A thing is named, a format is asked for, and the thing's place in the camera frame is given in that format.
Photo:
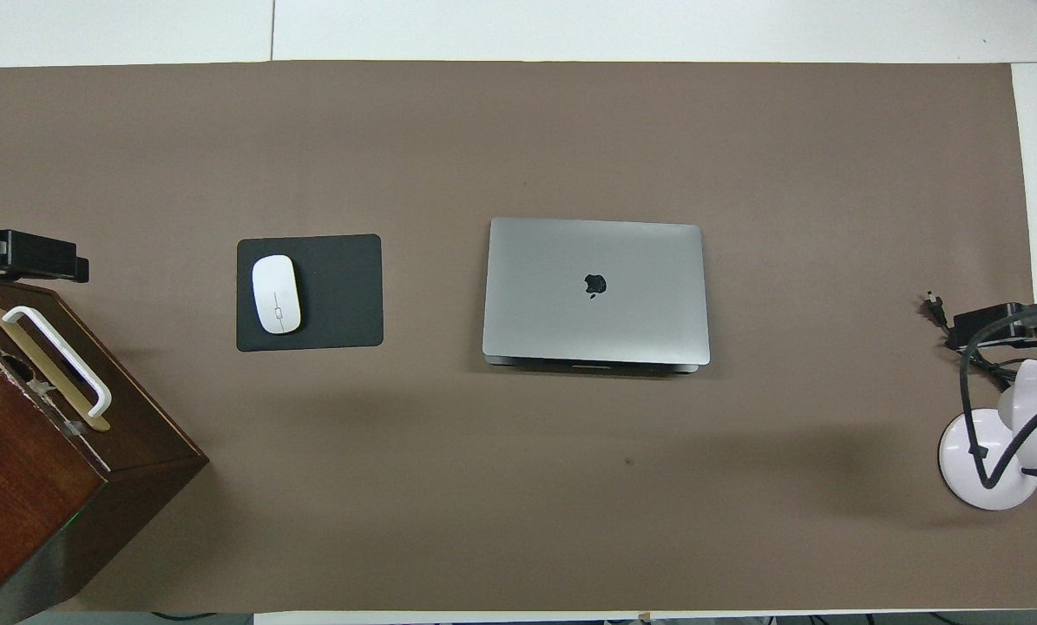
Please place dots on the white computer mouse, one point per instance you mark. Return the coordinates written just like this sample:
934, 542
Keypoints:
276, 293

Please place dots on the dark brown wooden box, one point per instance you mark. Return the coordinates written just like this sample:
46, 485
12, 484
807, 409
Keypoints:
41, 486

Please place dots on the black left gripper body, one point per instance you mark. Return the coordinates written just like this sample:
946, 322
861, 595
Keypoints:
36, 256

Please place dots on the white desk lamp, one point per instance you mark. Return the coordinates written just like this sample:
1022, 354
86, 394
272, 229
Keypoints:
969, 451

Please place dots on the brown table mat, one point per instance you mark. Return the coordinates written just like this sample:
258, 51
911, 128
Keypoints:
518, 503

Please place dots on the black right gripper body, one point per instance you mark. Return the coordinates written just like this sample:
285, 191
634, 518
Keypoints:
1026, 325

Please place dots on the silver apple laptop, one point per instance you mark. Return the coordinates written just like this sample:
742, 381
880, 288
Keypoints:
596, 286

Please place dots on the black mouse pad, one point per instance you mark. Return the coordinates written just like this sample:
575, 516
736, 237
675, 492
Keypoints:
344, 295

